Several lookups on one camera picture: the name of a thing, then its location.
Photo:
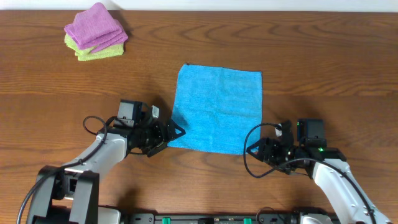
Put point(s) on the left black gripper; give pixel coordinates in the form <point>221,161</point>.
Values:
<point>163,135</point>

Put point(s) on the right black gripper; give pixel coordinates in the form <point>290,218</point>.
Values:
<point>266,143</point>

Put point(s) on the blue microfiber cloth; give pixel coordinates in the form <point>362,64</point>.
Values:
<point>218,108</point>

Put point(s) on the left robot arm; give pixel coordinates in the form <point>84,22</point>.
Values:
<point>70,193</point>

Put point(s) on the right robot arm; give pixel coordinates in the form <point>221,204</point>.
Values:
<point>308,149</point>

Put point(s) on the folded purple cloth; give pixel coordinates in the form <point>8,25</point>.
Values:
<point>95,28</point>

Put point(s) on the folded green cloth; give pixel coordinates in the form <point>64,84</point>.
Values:
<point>89,54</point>

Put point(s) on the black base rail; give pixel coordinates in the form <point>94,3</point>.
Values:
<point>267,218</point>

